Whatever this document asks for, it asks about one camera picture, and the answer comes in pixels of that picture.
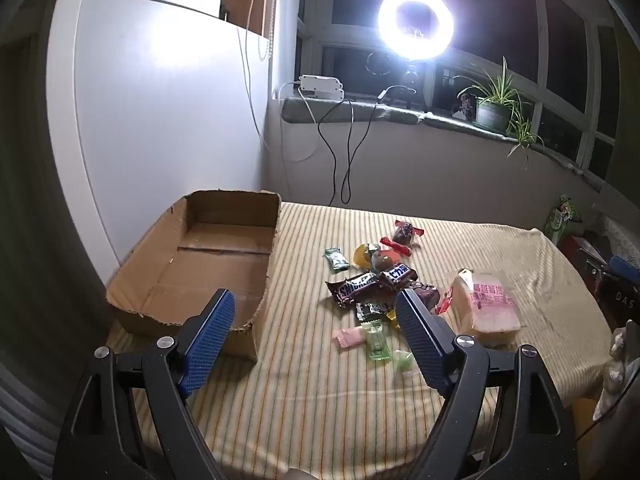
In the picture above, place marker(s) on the brown egg snack packet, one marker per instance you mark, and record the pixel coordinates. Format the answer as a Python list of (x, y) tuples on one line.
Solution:
[(382, 260)]

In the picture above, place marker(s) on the black tripod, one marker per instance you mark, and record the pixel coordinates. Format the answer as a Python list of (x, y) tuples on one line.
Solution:
[(411, 80)]

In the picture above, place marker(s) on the small black snack packet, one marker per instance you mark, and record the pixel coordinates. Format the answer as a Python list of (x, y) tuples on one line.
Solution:
[(369, 310)]

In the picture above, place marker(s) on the red candy wrapper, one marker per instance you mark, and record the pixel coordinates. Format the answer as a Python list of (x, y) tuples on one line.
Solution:
[(395, 246)]

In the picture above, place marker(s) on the brown chocolate bar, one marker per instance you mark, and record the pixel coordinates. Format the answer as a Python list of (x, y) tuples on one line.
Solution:
[(356, 287)]

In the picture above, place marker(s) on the yellow candy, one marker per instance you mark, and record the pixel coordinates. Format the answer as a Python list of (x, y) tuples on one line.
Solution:
[(364, 255)]

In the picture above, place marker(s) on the small green candy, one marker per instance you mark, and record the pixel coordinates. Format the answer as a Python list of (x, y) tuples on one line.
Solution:
[(402, 360)]

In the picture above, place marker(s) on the yellow candy packet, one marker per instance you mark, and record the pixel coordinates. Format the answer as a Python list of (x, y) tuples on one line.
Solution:
[(393, 317)]

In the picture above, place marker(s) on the small red snack packet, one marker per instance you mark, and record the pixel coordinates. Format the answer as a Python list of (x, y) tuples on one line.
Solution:
[(445, 302)]

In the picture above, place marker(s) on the white wardrobe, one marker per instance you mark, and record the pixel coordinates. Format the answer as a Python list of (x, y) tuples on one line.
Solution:
[(165, 110)]

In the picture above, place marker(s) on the dark red candy packet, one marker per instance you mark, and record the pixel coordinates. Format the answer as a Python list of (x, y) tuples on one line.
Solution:
[(406, 232)]

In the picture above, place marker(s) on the clear green candy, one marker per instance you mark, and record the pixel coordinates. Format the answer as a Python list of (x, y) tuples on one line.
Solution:
[(377, 341)]

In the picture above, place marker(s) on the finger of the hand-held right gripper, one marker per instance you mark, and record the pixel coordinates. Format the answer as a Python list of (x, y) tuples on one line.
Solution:
[(622, 264)]

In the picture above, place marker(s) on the striped yellow blanket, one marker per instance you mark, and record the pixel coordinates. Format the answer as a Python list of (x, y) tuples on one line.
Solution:
[(310, 400)]

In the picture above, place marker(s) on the green candy packet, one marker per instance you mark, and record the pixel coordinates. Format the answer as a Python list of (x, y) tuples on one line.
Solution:
[(334, 258)]

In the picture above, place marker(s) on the potted spider plant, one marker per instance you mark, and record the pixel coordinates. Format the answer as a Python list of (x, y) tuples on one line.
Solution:
[(492, 110)]

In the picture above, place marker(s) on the green snack bag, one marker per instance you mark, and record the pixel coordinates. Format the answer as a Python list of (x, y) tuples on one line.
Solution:
[(562, 217)]

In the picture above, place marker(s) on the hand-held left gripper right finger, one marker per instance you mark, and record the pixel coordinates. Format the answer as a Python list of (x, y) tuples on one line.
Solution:
[(425, 347)]

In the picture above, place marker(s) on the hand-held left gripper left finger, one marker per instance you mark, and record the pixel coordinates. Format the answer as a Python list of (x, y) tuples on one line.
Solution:
[(210, 345)]

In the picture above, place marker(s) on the bread packet with pink print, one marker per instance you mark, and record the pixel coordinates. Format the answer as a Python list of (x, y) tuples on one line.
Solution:
[(487, 305)]

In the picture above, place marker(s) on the yellow paper bag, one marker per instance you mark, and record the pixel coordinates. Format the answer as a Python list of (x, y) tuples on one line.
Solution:
[(585, 412)]

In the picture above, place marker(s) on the small red potted plant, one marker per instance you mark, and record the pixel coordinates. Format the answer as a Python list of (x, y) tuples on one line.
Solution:
[(467, 102)]

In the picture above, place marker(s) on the blue Milky Way bar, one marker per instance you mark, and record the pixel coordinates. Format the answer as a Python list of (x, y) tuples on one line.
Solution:
[(397, 274)]

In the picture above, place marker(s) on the white power strip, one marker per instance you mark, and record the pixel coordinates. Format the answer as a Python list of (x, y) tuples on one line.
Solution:
[(320, 87)]

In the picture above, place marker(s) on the cardboard box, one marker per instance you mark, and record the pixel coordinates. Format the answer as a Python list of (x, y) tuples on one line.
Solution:
[(215, 270)]

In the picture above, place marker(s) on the pink candy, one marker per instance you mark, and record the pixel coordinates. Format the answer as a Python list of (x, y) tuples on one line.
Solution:
[(352, 336)]

